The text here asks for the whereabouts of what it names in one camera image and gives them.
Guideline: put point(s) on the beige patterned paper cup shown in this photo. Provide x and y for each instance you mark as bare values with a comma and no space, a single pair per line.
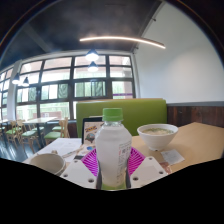
46,163

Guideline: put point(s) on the white ceramic bowl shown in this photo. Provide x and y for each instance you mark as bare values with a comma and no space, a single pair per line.
157,139

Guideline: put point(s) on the wooden dining table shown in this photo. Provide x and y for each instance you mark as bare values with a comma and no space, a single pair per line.
38,120

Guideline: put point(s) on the dark pendant ceiling lamps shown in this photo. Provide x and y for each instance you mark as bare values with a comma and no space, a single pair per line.
92,55

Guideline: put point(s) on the small reddish packet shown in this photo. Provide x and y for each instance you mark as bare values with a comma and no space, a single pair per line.
165,167

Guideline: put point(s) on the black tablet with stickers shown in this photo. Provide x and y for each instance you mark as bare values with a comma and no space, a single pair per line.
89,131

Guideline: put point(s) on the white paper receipt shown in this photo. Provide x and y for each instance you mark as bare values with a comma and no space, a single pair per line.
172,156

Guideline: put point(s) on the white printed paper sheet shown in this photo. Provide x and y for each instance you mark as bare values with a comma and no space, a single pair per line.
61,146

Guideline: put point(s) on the green-capped clear drink bottle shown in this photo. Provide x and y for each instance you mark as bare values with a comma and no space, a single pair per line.
113,150

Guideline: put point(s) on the large dark-framed window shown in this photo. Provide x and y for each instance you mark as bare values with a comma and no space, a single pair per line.
71,81

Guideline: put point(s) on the green-seated wooden chairs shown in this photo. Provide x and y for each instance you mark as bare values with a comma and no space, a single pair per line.
53,134

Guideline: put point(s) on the green upholstered bench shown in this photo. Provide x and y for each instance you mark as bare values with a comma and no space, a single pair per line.
143,111

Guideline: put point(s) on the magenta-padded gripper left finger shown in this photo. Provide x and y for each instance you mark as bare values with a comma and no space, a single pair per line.
76,170

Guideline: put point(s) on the long curved light strip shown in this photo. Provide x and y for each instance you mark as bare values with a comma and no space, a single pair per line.
123,38

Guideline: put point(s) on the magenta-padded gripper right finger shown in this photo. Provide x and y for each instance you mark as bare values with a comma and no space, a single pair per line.
149,169

